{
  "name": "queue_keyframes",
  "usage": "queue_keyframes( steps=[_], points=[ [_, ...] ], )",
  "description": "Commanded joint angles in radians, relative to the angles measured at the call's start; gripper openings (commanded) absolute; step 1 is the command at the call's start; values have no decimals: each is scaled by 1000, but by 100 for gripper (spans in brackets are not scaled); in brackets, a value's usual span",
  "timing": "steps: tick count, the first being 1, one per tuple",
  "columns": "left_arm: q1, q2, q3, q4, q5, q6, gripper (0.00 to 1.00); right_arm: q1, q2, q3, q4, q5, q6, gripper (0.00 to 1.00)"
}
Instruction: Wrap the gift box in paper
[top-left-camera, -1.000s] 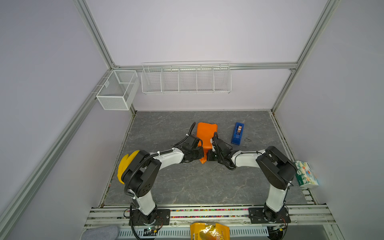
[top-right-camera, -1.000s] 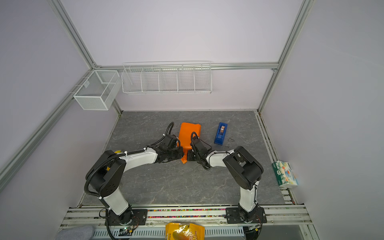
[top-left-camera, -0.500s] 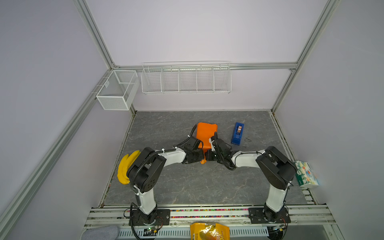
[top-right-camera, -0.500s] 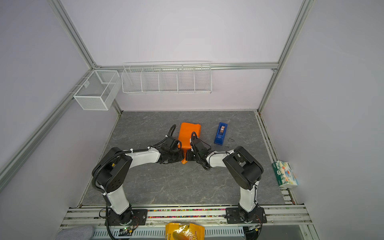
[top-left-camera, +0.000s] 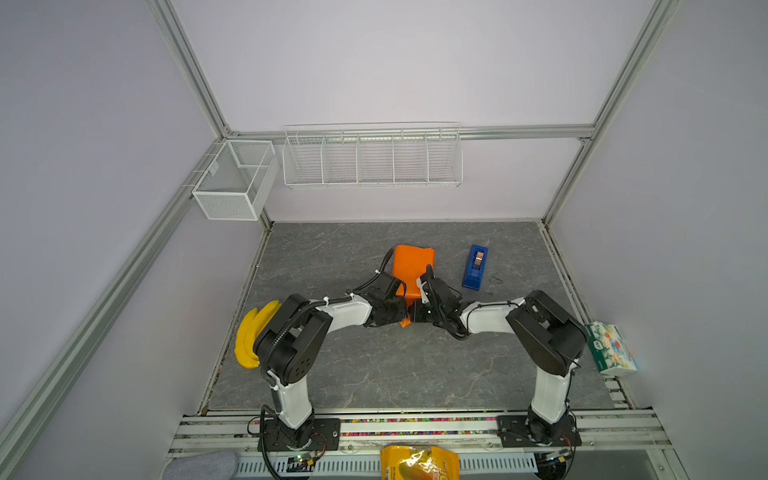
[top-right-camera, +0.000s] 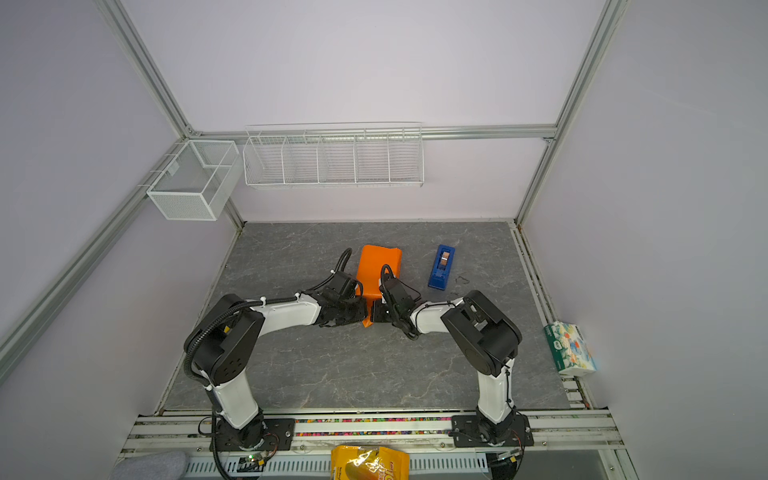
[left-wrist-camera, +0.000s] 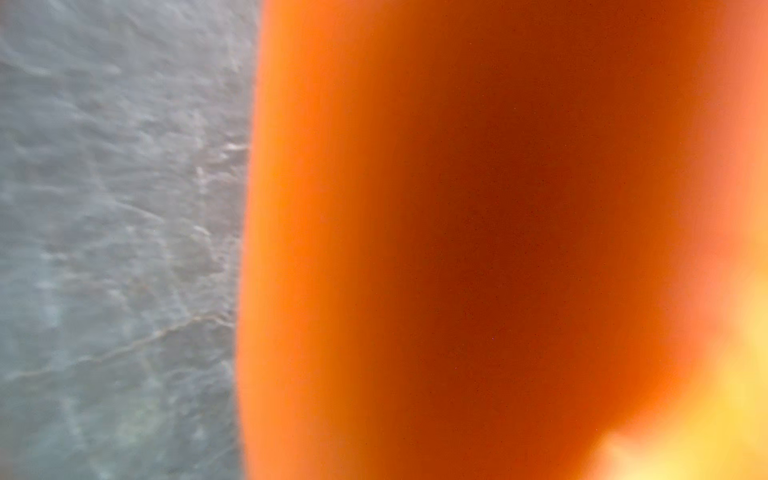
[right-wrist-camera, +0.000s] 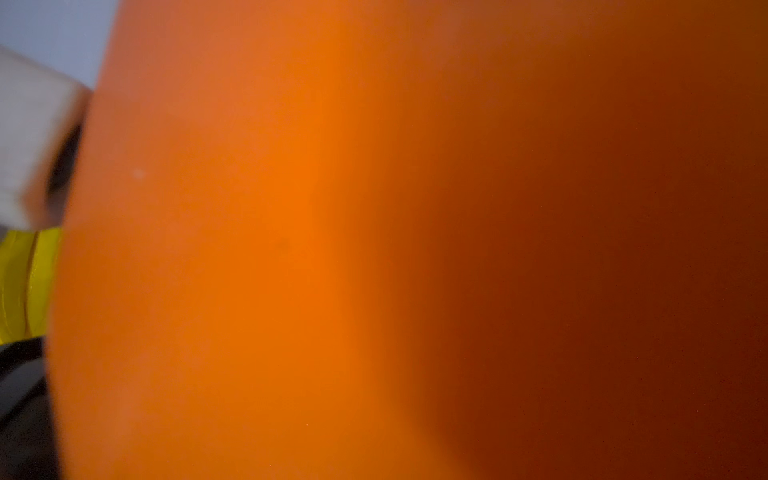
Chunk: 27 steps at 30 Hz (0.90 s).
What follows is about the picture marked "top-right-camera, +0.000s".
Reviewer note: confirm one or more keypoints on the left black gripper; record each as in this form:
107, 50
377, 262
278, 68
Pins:
361, 313

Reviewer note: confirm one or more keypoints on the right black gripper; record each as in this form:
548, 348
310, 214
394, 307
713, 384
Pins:
377, 317

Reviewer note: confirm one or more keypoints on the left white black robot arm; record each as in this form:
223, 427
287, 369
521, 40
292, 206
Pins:
219, 348

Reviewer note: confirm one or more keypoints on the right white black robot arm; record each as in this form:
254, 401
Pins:
488, 339

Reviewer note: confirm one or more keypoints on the blue tape dispenser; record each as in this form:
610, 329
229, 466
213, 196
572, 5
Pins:
440, 272

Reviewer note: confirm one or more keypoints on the yellow snack bag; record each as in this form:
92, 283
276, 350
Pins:
369, 463

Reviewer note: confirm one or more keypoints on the green white tissue pack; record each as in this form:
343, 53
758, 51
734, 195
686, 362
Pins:
569, 350

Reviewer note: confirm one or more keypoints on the white mesh square basket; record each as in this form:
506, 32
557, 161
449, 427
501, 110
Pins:
198, 180

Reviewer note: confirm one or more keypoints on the grey cloth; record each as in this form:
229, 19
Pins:
166, 465

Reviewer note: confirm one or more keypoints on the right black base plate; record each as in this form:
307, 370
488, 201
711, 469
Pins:
474, 431

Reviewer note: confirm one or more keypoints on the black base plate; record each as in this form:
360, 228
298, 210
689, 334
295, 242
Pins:
474, 431
269, 434

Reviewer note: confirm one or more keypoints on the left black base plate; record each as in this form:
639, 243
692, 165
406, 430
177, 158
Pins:
269, 434

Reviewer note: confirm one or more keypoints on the white wire long shelf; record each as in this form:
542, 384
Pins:
334, 154

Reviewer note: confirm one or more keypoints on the white slotted cable duct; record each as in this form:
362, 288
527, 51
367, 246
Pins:
449, 465

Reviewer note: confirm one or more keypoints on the aluminium rail frame base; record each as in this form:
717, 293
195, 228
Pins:
414, 432

